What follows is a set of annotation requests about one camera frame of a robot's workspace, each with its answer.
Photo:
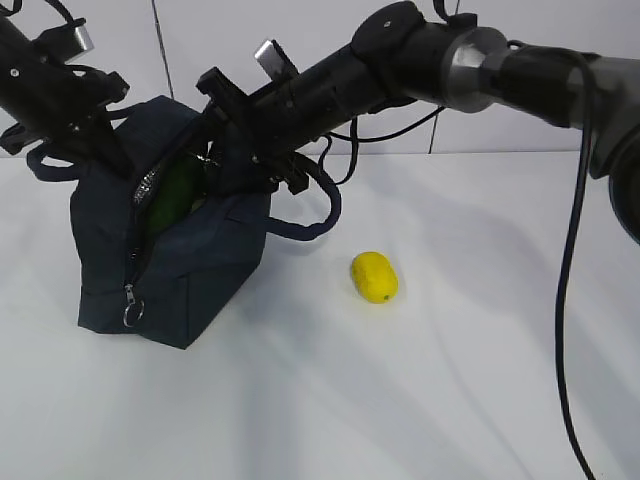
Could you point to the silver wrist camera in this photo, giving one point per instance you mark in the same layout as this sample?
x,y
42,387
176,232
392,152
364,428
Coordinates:
x,y
66,42
275,63

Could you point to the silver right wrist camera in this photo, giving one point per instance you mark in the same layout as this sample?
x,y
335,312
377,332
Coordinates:
x,y
275,63

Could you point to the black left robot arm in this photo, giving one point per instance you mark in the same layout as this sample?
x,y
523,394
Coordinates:
x,y
18,52

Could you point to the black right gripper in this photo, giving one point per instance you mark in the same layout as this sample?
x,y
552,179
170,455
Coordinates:
x,y
252,140

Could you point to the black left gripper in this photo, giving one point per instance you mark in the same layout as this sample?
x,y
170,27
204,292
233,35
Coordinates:
x,y
54,104

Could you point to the green cucumber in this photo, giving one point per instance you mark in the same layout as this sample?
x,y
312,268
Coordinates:
x,y
182,185

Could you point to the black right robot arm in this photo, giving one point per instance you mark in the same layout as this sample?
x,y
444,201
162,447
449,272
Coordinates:
x,y
396,57

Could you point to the navy blue fabric lunch bag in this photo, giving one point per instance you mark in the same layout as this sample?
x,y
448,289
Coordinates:
x,y
168,288

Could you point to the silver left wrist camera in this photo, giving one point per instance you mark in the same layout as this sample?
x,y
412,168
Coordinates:
x,y
66,42

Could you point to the yellow lemon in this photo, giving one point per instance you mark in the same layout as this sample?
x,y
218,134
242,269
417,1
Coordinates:
x,y
374,277

